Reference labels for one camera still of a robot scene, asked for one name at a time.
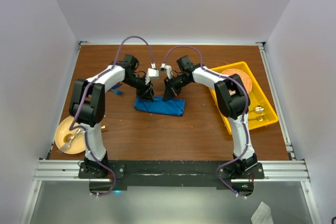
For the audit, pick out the orange woven coaster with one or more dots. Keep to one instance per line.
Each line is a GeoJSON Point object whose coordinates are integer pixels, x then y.
{"type": "Point", "coordinates": [244, 77]}

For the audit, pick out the yellow plastic tray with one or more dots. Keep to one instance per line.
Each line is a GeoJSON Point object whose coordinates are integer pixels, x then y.
{"type": "Point", "coordinates": [257, 97]}

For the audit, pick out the aluminium right rail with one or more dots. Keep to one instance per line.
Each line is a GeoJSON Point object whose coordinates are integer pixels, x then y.
{"type": "Point", "coordinates": [288, 143]}

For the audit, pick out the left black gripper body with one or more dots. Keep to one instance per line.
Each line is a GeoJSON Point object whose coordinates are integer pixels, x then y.
{"type": "Point", "coordinates": [140, 91]}

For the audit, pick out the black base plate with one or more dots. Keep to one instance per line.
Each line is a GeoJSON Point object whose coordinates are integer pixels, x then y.
{"type": "Point", "coordinates": [168, 174]}

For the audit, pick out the white crumpled paper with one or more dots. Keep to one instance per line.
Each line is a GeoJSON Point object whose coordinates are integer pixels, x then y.
{"type": "Point", "coordinates": [262, 215]}

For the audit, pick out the blue plastic fork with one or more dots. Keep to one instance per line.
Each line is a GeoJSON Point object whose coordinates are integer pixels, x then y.
{"type": "Point", "coordinates": [117, 92]}

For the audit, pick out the tan round plate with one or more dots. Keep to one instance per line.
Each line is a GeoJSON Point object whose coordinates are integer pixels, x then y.
{"type": "Point", "coordinates": [61, 137]}

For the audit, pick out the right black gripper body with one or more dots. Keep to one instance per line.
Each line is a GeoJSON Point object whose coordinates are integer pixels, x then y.
{"type": "Point", "coordinates": [176, 83]}

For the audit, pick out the purple plastic knife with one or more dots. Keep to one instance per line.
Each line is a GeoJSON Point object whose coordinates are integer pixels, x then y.
{"type": "Point", "coordinates": [116, 86]}

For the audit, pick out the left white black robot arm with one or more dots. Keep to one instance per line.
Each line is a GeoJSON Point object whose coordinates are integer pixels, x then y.
{"type": "Point", "coordinates": [88, 104]}

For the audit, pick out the gold utensil on plate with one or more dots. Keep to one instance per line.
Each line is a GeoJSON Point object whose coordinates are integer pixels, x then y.
{"type": "Point", "coordinates": [70, 136]}

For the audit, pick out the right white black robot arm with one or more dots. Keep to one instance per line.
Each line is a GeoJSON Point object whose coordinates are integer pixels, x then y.
{"type": "Point", "coordinates": [232, 101]}

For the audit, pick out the blue cloth napkin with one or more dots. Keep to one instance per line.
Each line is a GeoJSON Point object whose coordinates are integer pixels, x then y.
{"type": "Point", "coordinates": [173, 107]}

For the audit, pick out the gold fork in tray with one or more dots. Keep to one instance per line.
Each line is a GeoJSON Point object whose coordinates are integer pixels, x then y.
{"type": "Point", "coordinates": [259, 118]}

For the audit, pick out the aluminium rail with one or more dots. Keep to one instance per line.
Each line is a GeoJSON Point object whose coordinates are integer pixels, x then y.
{"type": "Point", "coordinates": [274, 171]}
{"type": "Point", "coordinates": [288, 143]}

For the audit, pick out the aluminium front rail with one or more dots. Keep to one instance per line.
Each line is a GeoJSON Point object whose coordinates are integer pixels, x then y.
{"type": "Point", "coordinates": [274, 171]}

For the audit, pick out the gold spoon in tray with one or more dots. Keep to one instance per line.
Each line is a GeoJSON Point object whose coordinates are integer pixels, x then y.
{"type": "Point", "coordinates": [258, 109]}

